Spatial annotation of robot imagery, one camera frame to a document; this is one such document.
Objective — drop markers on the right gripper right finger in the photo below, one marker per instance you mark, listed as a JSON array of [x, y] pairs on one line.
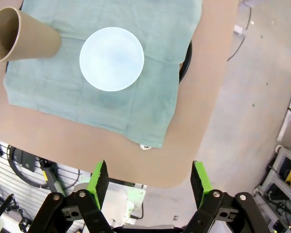
[[215, 213]]

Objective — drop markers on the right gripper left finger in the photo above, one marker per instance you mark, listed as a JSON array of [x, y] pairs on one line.
[[87, 213]]

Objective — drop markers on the green cloth mat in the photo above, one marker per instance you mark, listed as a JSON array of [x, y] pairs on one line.
[[63, 97]]

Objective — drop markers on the white bowl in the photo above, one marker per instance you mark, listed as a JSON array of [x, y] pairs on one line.
[[111, 58]]

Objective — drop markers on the tan tall cup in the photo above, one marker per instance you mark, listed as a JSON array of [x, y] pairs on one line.
[[34, 41]]

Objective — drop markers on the black serving tray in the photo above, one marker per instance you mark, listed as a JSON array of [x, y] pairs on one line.
[[188, 60]]

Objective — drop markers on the white cloth label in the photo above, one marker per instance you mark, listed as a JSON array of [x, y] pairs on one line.
[[145, 146]]

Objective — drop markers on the white slotted panel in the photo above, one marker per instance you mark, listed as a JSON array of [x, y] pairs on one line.
[[4, 177]]

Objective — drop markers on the white floor box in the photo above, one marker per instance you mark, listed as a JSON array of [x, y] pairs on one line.
[[238, 28]]

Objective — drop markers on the white mounting pedestal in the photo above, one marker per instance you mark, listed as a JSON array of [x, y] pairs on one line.
[[133, 196]]

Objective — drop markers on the aluminium frame rack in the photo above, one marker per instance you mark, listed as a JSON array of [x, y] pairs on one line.
[[276, 194]]

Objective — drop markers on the white post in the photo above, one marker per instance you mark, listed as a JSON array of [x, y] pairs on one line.
[[288, 121]]

